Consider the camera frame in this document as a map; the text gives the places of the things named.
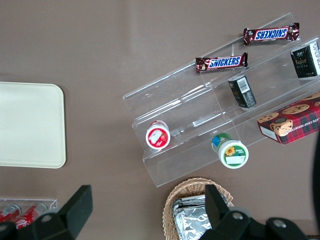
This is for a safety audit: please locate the silver foil packet stack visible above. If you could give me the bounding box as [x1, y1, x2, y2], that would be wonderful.
[171, 194, 231, 240]

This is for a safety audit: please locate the green lidded white cup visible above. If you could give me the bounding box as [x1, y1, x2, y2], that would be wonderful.
[211, 132, 250, 170]

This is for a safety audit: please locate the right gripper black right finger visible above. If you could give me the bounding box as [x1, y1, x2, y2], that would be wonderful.
[201, 184, 254, 240]

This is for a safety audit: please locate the small black carton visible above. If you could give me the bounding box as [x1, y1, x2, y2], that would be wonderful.
[227, 74, 258, 110]
[290, 40, 320, 79]

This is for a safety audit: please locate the red lidded white cup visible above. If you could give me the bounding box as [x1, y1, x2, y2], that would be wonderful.
[145, 119, 172, 151]

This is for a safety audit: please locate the beige plastic tray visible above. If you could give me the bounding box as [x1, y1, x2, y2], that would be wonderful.
[0, 81, 67, 169]

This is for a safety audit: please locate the clear acrylic step display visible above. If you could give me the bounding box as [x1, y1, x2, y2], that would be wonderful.
[122, 12, 320, 189]

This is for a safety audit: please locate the light tan wicker basket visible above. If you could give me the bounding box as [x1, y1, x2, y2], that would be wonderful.
[162, 177, 235, 240]

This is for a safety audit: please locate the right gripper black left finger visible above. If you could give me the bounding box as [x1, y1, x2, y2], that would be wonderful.
[29, 184, 94, 240]

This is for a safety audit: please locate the brown Snickers bar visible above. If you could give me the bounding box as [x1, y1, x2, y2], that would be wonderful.
[195, 52, 249, 74]
[243, 22, 301, 47]

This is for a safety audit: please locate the red cola bottle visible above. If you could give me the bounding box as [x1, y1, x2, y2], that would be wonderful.
[0, 203, 22, 224]
[15, 202, 49, 230]

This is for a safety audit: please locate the red tartan cookie box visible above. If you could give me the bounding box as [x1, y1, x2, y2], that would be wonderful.
[257, 91, 320, 146]

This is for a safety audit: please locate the clear acrylic bottle rack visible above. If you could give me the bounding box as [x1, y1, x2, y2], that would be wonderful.
[0, 197, 59, 226]

